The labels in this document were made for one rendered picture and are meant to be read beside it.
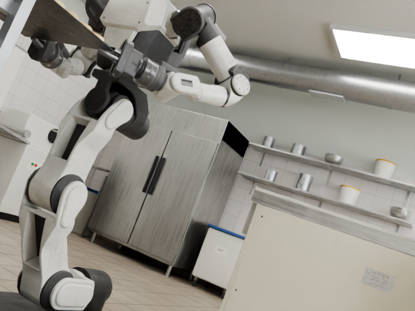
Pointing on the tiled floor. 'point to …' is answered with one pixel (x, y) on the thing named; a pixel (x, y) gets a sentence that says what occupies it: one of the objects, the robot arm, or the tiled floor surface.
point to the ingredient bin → (218, 257)
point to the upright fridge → (170, 186)
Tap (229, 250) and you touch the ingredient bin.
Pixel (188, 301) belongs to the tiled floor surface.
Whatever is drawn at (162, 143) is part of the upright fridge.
